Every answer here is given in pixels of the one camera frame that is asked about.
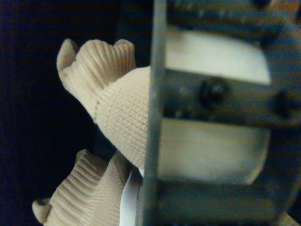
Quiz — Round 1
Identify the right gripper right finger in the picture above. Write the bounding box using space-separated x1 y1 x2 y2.
137 0 301 226

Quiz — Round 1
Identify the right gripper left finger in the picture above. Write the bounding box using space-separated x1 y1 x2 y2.
93 0 155 163

